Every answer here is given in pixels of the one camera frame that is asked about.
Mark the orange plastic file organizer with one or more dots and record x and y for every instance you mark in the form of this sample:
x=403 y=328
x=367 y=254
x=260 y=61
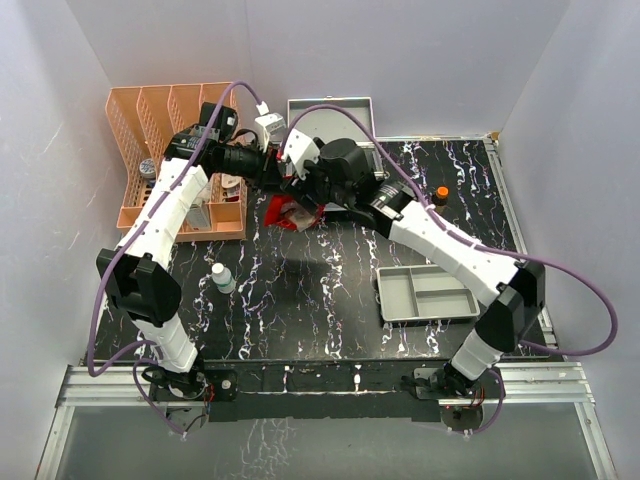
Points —
x=143 y=120

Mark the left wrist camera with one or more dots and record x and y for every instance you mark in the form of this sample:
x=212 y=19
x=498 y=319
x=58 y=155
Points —
x=267 y=124

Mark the grey stationery box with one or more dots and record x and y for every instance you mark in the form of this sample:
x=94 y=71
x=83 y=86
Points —
x=198 y=216

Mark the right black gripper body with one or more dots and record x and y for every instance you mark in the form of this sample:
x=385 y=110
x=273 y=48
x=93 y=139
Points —
x=316 y=188

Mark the red first aid pouch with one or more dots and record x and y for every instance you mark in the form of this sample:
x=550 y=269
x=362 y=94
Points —
x=284 y=212

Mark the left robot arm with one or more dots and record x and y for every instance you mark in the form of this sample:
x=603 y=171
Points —
x=134 y=275

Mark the brown bottle orange cap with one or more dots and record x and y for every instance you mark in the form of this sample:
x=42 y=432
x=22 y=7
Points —
x=440 y=196

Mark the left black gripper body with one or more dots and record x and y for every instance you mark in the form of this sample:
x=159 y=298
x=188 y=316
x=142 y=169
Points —
x=250 y=163

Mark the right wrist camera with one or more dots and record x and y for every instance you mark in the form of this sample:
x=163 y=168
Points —
x=299 y=149

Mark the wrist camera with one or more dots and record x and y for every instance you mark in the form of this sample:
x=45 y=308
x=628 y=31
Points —
x=299 y=149
x=267 y=124

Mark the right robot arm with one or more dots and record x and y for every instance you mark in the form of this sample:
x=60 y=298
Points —
x=512 y=291

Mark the round blue white tin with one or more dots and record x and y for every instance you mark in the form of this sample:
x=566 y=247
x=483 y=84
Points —
x=146 y=169

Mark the silver metal medicine case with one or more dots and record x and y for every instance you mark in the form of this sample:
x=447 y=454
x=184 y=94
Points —
x=338 y=133

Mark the clear bottle white cap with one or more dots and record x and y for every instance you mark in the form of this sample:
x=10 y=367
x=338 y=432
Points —
x=223 y=278

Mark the white oval card package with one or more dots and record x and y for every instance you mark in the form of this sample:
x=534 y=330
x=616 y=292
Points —
x=231 y=187

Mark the aluminium frame rail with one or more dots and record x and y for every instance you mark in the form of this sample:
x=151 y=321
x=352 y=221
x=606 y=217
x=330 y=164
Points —
x=348 y=389

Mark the grey plastic tray insert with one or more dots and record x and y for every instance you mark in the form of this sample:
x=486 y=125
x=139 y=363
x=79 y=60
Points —
x=423 y=293

